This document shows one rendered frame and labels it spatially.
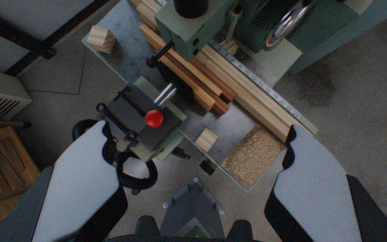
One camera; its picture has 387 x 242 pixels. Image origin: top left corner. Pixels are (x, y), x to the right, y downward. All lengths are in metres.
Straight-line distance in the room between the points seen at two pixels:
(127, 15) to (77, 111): 1.25
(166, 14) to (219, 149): 0.30
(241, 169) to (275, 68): 0.36
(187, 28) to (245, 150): 0.27
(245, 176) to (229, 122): 0.13
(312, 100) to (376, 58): 0.72
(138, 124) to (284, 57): 0.50
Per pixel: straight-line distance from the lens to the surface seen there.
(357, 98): 1.92
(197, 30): 0.27
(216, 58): 0.38
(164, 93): 0.34
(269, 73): 0.57
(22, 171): 1.74
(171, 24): 0.27
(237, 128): 0.40
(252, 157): 0.38
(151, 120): 0.27
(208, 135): 0.35
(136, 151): 0.35
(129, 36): 0.50
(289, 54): 0.63
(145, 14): 0.47
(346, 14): 0.36
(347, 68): 1.93
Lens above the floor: 1.29
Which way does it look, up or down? 85 degrees down
